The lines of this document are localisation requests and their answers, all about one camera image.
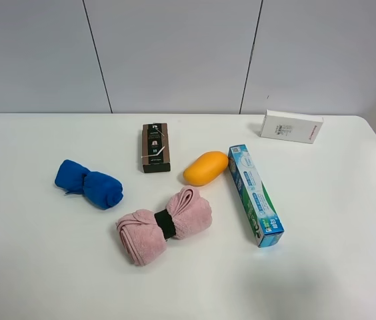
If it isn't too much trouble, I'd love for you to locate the pink towel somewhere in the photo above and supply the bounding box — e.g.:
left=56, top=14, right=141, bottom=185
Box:
left=116, top=186, right=212, bottom=266

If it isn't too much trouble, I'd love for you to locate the brown coffee capsule box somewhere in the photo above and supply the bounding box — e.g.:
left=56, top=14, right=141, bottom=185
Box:
left=141, top=123, right=171, bottom=173

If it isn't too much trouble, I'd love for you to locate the yellow mango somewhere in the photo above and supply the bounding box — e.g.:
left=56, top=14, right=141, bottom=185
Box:
left=183, top=151, right=229, bottom=187

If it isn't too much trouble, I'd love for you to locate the blue rolled towel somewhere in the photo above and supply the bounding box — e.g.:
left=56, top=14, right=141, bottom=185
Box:
left=55, top=159, right=123, bottom=210

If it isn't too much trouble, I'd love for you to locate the blue green toothpaste box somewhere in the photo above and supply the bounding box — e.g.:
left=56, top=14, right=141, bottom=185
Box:
left=228, top=145, right=284, bottom=248

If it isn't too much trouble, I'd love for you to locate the white cardboard box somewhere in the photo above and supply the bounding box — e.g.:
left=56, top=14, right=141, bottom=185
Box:
left=260, top=109, right=324, bottom=144

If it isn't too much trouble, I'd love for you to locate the black band on pink towel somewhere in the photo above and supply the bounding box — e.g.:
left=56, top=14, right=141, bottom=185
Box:
left=154, top=209, right=176, bottom=240

